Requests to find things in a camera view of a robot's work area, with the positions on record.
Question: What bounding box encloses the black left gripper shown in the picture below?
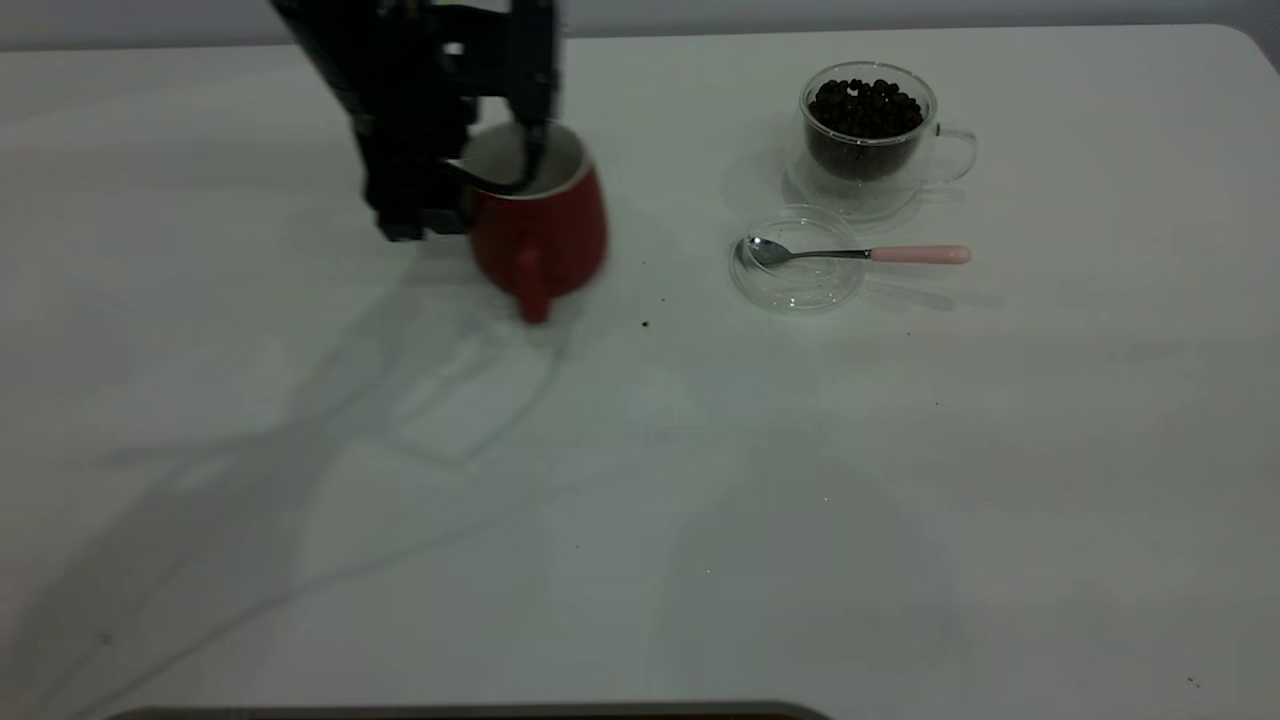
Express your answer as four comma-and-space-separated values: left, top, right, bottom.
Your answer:
270, 0, 561, 243

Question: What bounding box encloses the red ceramic mug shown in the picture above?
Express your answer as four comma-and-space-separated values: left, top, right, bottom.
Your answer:
462, 122, 609, 325

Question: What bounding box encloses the pink handled metal spoon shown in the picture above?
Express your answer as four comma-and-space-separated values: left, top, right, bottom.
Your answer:
747, 236, 973, 269

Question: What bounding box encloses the coffee beans pile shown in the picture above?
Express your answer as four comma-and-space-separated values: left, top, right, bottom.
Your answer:
806, 78, 925, 183

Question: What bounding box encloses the clear glass saucer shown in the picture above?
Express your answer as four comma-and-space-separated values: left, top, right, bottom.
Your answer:
729, 205, 867, 316

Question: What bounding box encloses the clear glass handled cup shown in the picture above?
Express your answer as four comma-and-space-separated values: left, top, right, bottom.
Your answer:
785, 62, 978, 223

